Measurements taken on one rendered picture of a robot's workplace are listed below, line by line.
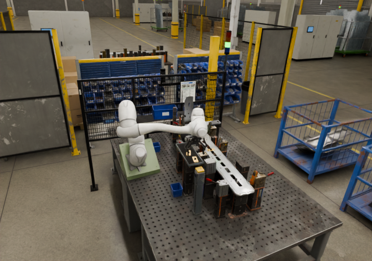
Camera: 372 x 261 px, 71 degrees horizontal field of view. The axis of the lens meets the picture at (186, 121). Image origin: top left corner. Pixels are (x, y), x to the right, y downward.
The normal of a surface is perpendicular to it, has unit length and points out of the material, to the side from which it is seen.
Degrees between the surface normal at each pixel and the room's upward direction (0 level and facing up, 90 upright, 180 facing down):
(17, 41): 88
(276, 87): 91
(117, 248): 0
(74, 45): 90
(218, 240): 0
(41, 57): 90
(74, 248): 0
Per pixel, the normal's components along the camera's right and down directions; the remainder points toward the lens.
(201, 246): 0.04, -0.91
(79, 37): 0.41, 0.40
